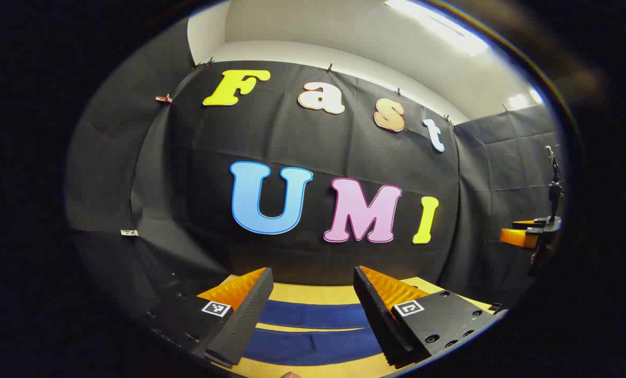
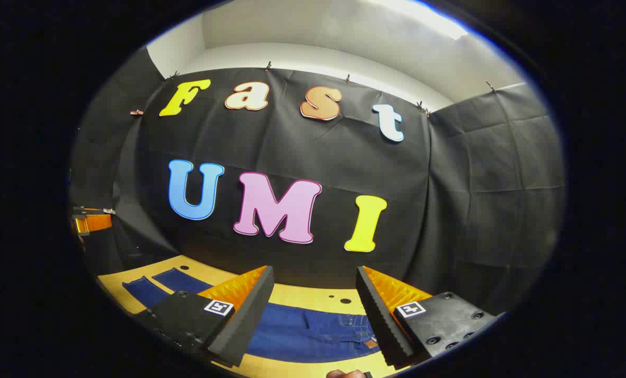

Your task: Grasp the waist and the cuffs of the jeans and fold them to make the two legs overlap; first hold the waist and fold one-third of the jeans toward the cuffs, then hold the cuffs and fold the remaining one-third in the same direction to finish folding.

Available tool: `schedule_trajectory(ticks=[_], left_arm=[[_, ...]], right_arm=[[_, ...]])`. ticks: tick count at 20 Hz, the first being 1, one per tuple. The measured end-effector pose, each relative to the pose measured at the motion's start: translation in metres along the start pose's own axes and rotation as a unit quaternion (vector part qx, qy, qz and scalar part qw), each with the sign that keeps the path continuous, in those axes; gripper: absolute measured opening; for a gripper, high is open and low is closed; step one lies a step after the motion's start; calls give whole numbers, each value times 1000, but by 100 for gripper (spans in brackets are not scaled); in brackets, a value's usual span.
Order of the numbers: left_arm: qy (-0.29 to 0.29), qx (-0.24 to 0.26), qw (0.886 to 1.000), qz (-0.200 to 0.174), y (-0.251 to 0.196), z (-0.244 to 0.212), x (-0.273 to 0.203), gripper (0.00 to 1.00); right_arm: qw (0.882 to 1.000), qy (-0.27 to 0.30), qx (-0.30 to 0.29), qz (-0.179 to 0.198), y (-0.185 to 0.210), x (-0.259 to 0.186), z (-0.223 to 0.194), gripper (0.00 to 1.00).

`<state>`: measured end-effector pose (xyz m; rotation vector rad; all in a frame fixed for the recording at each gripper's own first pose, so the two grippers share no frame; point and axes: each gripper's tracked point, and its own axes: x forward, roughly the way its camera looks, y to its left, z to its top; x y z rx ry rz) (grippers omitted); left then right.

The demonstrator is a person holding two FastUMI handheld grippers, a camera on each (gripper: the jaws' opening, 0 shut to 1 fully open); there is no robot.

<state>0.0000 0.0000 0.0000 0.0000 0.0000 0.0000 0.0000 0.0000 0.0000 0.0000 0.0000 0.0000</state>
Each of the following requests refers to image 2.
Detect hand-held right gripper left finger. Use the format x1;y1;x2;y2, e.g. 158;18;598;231
133;265;275;368

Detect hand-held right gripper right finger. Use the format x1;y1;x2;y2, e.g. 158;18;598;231
356;265;505;368

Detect blue denim jeans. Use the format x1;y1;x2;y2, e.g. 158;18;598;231
122;268;384;364

